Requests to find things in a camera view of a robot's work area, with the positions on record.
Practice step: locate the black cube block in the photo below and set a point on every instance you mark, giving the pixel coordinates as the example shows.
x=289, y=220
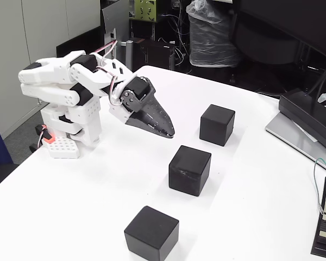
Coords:
x=150, y=235
x=216, y=126
x=188, y=171

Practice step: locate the black equipment box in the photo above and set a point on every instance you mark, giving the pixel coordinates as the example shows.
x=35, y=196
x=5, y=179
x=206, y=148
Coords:
x=155, y=54

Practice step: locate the silver computer tower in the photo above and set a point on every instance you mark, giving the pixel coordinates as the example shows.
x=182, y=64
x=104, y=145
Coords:
x=119, y=16

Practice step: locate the green perforated board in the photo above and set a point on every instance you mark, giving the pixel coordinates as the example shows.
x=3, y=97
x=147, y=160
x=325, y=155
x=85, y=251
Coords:
x=145, y=9

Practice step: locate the bin with clear plastic bag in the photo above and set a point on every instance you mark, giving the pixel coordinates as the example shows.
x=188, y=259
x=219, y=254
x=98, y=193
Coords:
x=212, y=38

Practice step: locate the silver monitor stand base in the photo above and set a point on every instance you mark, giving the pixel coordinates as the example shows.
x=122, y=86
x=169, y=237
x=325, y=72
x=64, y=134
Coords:
x=290, y=136

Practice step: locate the grey metal cabinet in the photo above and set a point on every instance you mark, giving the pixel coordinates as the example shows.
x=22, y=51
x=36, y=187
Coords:
x=5, y=40

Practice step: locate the black computer monitor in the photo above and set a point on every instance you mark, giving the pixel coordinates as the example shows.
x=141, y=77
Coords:
x=288, y=16

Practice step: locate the grey metal post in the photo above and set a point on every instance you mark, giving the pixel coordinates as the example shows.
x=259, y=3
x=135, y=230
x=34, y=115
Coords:
x=129, y=54

